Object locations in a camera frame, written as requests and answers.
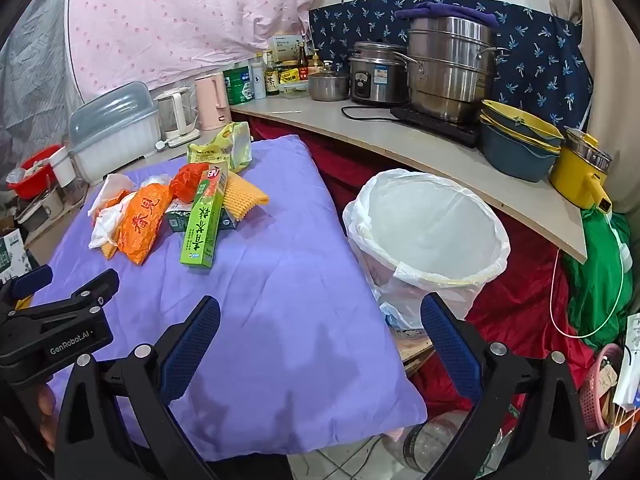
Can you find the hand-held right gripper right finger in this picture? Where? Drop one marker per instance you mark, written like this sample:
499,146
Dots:
450,347

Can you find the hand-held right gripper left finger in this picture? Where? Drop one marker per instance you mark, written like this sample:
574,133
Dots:
190,350

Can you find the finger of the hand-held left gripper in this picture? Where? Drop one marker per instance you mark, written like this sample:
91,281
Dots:
87,291
31,278

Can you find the clear plastic bag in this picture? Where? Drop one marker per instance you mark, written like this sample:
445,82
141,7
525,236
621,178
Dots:
156,181

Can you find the white bag-lined waste bin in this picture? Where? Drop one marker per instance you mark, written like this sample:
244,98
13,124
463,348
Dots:
425,220

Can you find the yellow-green food packet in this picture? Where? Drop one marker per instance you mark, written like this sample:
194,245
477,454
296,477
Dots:
220,147

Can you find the person's left hand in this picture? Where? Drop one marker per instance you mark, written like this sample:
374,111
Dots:
46,410

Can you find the printed cardboard box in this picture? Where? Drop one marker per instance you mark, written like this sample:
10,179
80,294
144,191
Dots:
10,255

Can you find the yellow waffle cloth left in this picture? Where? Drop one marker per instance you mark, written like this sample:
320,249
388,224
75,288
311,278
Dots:
109,250

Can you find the yellow waffle cloth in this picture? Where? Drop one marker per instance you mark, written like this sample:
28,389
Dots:
109,250
245,195

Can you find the white plastic bag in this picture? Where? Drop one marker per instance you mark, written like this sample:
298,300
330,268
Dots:
105,222

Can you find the orange snack bag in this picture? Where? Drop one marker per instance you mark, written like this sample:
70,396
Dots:
142,225

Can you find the red cloth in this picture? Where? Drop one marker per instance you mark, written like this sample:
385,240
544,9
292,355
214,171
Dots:
525,300

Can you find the red plastic basin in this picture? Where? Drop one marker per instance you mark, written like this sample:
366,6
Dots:
30,187

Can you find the clear plastic bottle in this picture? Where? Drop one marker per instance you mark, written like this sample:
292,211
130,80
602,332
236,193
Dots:
435,440

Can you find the purple tablecloth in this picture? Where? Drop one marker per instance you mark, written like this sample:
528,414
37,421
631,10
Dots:
275,285

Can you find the small green white box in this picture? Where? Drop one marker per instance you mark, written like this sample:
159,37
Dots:
175,217

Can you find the white lidded clear container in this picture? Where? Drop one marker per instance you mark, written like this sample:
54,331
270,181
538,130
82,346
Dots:
62,165

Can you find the green toothpaste box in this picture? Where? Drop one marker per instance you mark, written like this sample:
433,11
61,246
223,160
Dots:
202,225

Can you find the red-orange plastic bag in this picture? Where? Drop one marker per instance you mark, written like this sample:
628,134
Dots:
185,180

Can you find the pink plastic basket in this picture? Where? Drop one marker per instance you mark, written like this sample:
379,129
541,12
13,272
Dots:
595,395

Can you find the yellow waffle cloth right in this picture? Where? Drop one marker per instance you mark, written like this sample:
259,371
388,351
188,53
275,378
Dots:
245,195

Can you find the white dish rack grey lid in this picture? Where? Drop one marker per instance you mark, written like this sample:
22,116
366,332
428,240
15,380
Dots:
115,125

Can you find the green cloth bag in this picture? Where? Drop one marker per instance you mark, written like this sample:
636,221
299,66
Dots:
600,270

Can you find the grey translucent plastic sheet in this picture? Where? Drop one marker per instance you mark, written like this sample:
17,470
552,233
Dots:
35,85

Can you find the stacked blue yellow bowls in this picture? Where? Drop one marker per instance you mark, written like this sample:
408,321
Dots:
515,160

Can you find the white glass kettle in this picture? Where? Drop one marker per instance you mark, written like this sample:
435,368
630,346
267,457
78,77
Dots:
175,110

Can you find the yellow electric pot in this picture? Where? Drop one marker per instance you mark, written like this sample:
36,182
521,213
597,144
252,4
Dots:
575,175

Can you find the black induction cooktop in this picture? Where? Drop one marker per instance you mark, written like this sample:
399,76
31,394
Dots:
440,127

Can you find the pink electric kettle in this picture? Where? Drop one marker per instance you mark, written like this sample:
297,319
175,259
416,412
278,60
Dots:
212,100

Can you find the yellow plastic bowl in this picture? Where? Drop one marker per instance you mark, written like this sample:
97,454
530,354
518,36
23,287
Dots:
520,116

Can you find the green tin can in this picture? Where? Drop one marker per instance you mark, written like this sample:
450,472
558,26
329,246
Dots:
237,85

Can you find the white seasoning bottle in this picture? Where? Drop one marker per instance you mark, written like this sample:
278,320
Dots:
259,82

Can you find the large steel steamer pot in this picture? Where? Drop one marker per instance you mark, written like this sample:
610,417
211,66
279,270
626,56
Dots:
450,75

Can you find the clear food container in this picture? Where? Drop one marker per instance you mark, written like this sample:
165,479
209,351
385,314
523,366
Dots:
292,90

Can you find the dark sauce bottle yellow label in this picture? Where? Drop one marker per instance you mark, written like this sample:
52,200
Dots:
271,80

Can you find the steel rice cooker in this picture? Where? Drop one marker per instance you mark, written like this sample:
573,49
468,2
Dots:
375,77

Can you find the small steel pot with lid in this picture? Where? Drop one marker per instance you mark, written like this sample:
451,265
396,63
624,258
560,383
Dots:
327,87

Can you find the yellow label jar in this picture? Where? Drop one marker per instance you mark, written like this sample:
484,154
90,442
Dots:
288,76

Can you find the pink dotted quilt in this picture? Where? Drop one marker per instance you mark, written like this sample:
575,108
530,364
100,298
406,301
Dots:
175,10

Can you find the navy leaf-print cloth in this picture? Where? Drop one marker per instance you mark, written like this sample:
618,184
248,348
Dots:
540,60

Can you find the brown sauce bottle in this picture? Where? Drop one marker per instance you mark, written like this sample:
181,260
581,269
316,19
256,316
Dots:
302,62

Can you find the small amber bottle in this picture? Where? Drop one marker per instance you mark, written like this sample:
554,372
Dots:
315,64

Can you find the dark purple cloth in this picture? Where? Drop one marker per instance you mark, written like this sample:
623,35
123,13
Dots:
450,10

